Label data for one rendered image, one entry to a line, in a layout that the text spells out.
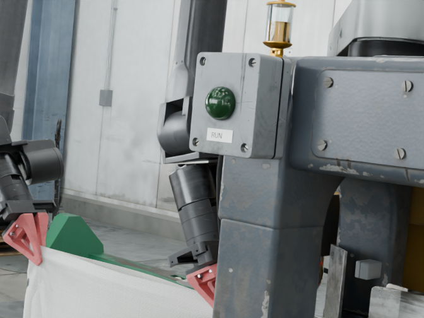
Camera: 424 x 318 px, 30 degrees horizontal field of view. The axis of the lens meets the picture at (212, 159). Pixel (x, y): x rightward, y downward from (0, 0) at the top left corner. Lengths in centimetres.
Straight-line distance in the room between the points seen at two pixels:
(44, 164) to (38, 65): 830
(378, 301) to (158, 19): 775
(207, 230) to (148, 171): 745
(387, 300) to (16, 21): 88
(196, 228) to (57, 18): 838
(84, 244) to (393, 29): 577
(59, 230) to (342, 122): 572
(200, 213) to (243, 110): 33
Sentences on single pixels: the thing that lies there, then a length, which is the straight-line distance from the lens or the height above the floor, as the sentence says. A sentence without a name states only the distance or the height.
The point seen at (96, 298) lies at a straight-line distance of 115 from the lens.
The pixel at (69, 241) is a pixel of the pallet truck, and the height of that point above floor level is 19.
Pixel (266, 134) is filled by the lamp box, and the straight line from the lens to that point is 69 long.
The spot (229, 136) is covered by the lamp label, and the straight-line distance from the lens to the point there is 69.
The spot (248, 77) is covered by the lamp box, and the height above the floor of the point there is 131.
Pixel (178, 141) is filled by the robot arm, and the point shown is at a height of 124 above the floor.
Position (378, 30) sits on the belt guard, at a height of 137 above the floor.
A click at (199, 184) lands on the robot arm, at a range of 100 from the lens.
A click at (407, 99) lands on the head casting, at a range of 65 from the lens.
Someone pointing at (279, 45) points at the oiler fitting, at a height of 135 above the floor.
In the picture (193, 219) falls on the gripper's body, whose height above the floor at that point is 114.
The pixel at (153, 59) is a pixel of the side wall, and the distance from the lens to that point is 848.
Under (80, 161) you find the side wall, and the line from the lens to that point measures 931.
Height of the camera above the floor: 127
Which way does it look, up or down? 3 degrees down
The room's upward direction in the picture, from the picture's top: 5 degrees clockwise
